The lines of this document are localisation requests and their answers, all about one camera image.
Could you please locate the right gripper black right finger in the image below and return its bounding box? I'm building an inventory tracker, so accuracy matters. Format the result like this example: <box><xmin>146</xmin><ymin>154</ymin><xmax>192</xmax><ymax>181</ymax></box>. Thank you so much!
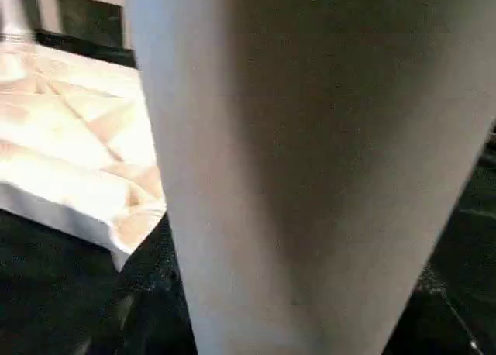
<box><xmin>381</xmin><ymin>264</ymin><xmax>490</xmax><ymax>355</ymax></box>

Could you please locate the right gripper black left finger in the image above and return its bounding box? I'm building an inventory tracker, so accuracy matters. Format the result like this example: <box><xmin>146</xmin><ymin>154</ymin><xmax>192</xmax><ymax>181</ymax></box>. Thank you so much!
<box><xmin>76</xmin><ymin>217</ymin><xmax>199</xmax><ymax>355</ymax></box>

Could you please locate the white plastic table top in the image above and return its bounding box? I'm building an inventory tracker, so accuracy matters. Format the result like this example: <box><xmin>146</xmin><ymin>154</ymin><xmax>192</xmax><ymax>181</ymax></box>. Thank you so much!
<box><xmin>0</xmin><ymin>42</ymin><xmax>168</xmax><ymax>274</ymax></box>

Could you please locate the black plastic mat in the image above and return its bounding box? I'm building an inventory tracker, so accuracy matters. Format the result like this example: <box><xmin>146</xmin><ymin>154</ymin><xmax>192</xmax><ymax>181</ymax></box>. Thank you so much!
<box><xmin>0</xmin><ymin>28</ymin><xmax>496</xmax><ymax>355</ymax></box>

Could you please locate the white glass-door cabinet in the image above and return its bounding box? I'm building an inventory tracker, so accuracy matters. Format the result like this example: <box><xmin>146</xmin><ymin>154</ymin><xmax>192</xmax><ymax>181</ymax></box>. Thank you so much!
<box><xmin>22</xmin><ymin>0</ymin><xmax>136</xmax><ymax>49</ymax></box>

